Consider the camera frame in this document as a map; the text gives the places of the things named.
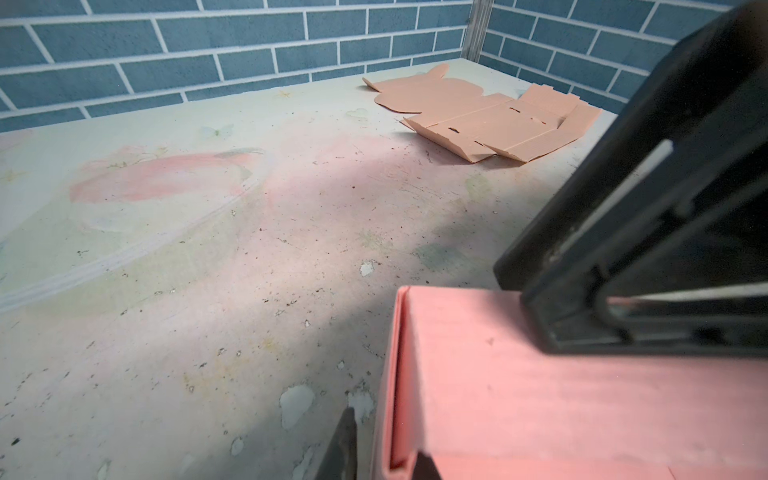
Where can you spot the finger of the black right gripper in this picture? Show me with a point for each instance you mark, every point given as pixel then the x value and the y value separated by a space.
pixel 672 198

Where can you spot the pink cardboard box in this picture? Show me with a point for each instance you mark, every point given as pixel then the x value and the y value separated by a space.
pixel 467 395

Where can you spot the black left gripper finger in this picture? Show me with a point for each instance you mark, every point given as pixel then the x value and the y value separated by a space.
pixel 340 461

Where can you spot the tan flat cardboard box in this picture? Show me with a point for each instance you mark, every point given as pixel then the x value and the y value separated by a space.
pixel 460 117

